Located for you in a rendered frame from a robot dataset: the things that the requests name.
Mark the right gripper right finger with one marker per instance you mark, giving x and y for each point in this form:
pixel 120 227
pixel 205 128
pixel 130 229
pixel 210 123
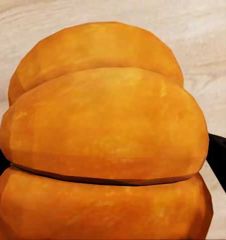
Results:
pixel 216 157

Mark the pumpkin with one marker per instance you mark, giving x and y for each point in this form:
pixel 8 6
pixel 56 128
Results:
pixel 104 141

